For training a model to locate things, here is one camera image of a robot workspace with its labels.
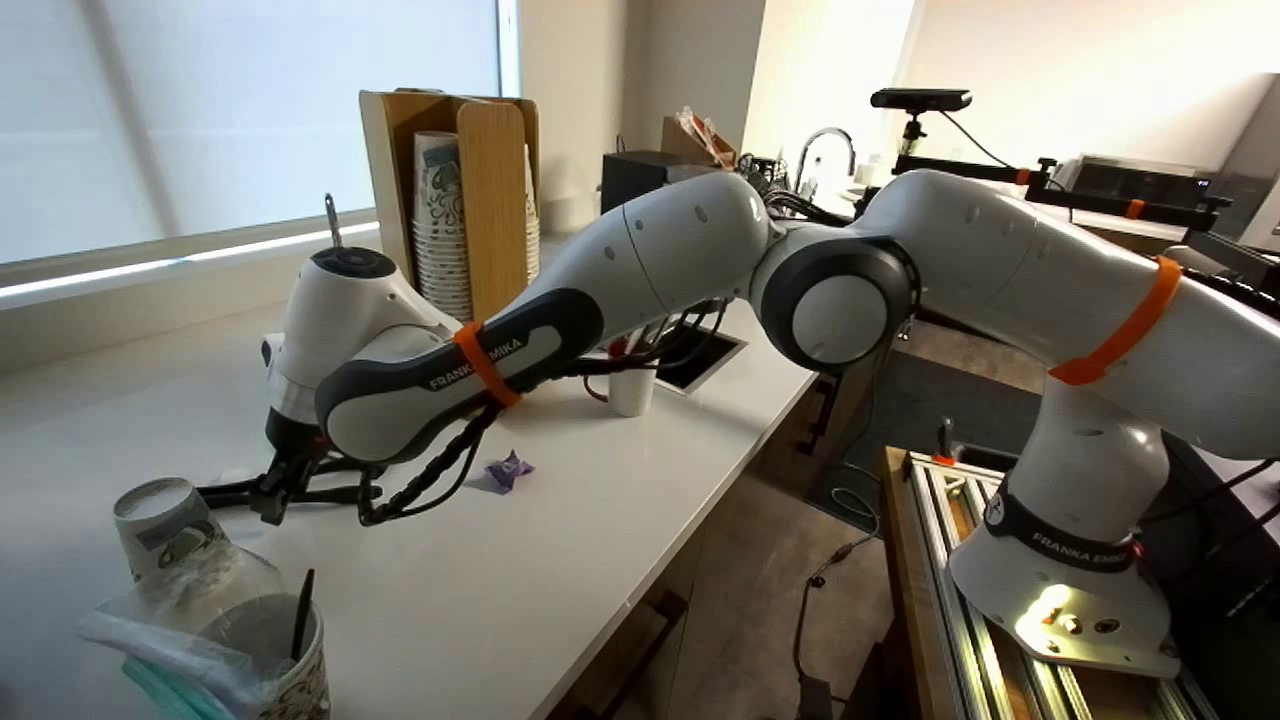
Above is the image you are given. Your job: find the white window roller blind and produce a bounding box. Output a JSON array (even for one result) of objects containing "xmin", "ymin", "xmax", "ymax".
[{"xmin": 0, "ymin": 0, "xmax": 516, "ymax": 268}]

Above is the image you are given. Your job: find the stack of patterned paper cups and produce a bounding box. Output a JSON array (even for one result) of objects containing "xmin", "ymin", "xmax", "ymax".
[{"xmin": 408, "ymin": 128, "xmax": 476, "ymax": 323}]

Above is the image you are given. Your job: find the large paper cup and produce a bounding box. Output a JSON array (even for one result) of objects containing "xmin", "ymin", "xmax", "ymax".
[{"xmin": 206, "ymin": 589, "xmax": 337, "ymax": 720}]

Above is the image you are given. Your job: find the black stereo camera bar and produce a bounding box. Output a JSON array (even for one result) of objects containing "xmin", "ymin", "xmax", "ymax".
[{"xmin": 868, "ymin": 85, "xmax": 977, "ymax": 114}]

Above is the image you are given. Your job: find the brown paper bag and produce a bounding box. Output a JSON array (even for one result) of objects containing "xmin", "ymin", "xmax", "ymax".
[{"xmin": 659, "ymin": 108, "xmax": 740, "ymax": 172}]

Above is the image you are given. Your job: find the wooden cup dispenser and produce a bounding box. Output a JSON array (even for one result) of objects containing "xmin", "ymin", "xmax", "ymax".
[{"xmin": 356, "ymin": 85, "xmax": 548, "ymax": 326}]

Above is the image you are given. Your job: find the translucent plastic bag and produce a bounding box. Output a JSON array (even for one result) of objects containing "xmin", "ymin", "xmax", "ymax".
[{"xmin": 73, "ymin": 602, "xmax": 277, "ymax": 720}]

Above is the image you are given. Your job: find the purple crumpled wrapper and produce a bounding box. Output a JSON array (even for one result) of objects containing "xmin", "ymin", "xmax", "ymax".
[{"xmin": 476, "ymin": 446, "xmax": 542, "ymax": 500}]

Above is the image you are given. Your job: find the orange handled clamp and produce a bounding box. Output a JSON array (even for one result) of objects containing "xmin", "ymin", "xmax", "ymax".
[{"xmin": 931, "ymin": 417, "xmax": 970, "ymax": 471}]

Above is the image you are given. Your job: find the white mug red inside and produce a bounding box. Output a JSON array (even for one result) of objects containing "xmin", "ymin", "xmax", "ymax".
[{"xmin": 606, "ymin": 357, "xmax": 659, "ymax": 419}]

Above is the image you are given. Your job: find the black floor cable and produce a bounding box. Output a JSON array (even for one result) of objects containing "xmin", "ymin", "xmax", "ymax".
[{"xmin": 787, "ymin": 533, "xmax": 878, "ymax": 720}]

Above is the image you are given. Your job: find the orange cable strap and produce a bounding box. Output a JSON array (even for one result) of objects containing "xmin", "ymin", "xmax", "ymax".
[
  {"xmin": 454, "ymin": 314, "xmax": 527, "ymax": 412},
  {"xmin": 1050, "ymin": 252, "xmax": 1190, "ymax": 392}
]

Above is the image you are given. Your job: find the patterned paper cup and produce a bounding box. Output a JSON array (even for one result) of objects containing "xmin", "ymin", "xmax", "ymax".
[{"xmin": 107, "ymin": 477, "xmax": 272, "ymax": 630}]

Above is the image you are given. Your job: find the brown under-counter cabinet front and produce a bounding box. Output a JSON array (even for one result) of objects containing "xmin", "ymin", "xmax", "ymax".
[{"xmin": 553, "ymin": 357, "xmax": 895, "ymax": 720}]

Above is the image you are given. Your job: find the chrome arched faucet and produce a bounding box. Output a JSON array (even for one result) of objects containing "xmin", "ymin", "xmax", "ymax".
[{"xmin": 793, "ymin": 123, "xmax": 859, "ymax": 197}]

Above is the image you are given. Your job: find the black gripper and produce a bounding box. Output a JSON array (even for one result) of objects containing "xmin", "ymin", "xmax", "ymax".
[{"xmin": 257, "ymin": 407, "xmax": 334, "ymax": 529}]

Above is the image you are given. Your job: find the black stirrer stick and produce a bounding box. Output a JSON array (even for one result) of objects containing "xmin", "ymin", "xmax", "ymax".
[{"xmin": 290, "ymin": 562, "xmax": 322, "ymax": 663}]

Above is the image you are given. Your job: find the black box appliance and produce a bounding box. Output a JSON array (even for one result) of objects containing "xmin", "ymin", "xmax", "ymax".
[{"xmin": 598, "ymin": 149, "xmax": 717, "ymax": 216}]

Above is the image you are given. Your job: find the black flat tablet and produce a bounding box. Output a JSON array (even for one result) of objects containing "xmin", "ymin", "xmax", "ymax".
[{"xmin": 652, "ymin": 323, "xmax": 750, "ymax": 395}]

